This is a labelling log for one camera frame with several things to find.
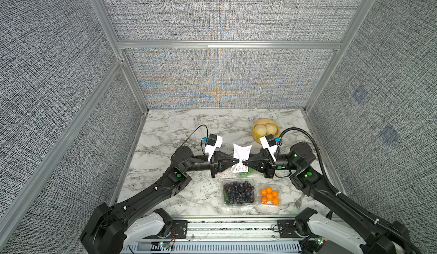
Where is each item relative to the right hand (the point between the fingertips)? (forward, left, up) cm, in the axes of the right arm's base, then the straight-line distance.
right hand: (245, 162), depth 60 cm
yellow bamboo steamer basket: (+42, -20, -29) cm, 54 cm away
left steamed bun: (+33, -16, -26) cm, 45 cm away
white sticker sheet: (+2, +2, +3) cm, 4 cm away
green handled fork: (-6, -28, -30) cm, 41 cm away
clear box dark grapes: (-3, -1, -25) cm, 25 cm away
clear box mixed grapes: (-2, -3, -5) cm, 6 cm away
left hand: (0, +2, 0) cm, 2 cm away
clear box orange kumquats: (-3, -14, -29) cm, 33 cm away
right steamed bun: (+35, -22, -27) cm, 49 cm away
